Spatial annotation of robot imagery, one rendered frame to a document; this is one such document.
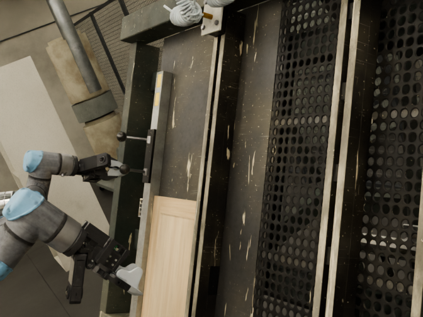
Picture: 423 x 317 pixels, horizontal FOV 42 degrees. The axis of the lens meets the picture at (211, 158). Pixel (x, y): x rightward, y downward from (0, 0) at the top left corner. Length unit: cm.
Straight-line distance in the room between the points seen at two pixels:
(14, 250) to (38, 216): 8
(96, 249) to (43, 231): 13
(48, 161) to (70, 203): 373
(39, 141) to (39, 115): 25
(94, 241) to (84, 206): 440
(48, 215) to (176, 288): 78
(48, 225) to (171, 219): 80
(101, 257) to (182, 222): 66
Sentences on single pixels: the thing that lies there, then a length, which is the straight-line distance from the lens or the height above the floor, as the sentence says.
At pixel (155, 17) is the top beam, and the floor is 188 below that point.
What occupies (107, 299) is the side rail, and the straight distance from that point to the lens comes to 227.
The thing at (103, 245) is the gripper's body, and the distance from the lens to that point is 123.
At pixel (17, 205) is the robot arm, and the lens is 116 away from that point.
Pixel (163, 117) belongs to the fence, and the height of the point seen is 154.
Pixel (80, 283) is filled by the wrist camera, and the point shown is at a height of 141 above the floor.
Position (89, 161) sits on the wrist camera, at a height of 152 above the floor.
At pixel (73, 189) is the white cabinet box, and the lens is 558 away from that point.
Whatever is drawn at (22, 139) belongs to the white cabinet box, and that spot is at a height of 136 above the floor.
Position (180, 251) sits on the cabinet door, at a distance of 184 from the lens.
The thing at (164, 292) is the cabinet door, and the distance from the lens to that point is 193.
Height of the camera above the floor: 185
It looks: 14 degrees down
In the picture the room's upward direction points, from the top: 22 degrees counter-clockwise
